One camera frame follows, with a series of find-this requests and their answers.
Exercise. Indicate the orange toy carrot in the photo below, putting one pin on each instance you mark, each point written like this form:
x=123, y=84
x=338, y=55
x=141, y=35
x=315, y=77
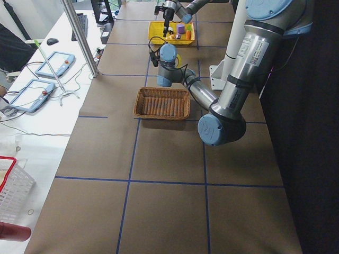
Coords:
x=188, y=32

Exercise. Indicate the yellow tape roll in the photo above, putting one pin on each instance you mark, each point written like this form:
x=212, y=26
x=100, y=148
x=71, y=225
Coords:
x=179, y=61

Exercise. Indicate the black computer mouse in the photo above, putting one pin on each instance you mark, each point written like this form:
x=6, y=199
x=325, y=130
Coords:
x=52, y=41

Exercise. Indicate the blue teach pendant far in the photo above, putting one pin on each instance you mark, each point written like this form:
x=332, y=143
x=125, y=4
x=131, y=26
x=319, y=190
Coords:
x=60, y=63

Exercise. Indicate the blue teach pendant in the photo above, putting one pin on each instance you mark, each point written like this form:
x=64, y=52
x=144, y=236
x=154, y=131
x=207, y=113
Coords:
x=60, y=63
x=31, y=97

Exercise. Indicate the black keyboard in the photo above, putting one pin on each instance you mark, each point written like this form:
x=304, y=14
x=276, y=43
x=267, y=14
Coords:
x=83, y=21

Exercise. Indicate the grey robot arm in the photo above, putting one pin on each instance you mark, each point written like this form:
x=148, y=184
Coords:
x=258, y=28
x=183, y=13

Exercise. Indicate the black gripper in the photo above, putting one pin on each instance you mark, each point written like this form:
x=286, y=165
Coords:
x=167, y=14

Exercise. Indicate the red cylinder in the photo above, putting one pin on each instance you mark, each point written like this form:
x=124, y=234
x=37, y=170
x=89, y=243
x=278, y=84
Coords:
x=13, y=232

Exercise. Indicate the yellow woven tray basket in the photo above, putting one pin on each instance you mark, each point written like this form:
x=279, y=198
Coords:
x=155, y=34

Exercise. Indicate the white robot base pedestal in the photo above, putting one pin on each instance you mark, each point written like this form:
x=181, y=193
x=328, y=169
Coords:
x=220, y=72

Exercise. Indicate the purple foam cube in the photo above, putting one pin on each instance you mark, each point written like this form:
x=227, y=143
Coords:
x=180, y=28

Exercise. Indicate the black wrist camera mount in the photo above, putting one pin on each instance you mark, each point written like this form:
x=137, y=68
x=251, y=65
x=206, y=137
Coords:
x=154, y=56

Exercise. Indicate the toy croissant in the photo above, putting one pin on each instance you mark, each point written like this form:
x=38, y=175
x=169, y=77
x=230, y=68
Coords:
x=171, y=37

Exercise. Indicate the blue teach pendant near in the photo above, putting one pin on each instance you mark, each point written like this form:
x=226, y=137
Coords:
x=31, y=97

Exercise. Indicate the brown wicker basket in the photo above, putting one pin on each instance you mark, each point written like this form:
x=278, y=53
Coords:
x=162, y=103

